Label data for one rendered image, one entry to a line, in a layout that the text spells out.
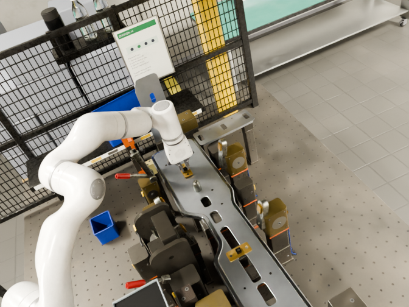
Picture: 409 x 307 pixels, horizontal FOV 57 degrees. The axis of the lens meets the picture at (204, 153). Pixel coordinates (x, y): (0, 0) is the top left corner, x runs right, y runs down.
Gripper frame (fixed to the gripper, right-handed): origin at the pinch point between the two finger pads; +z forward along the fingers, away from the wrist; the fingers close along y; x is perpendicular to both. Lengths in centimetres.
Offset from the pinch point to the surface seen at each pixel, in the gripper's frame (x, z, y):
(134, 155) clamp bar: -1.8, -18.0, -16.6
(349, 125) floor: 66, 104, 147
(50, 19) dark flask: 61, -55, -23
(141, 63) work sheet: 54, -23, 7
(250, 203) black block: -21.5, 16.3, 17.3
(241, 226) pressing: -38.2, 3.3, 6.0
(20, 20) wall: 275, -1, -53
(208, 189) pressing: -15.5, 3.3, 3.5
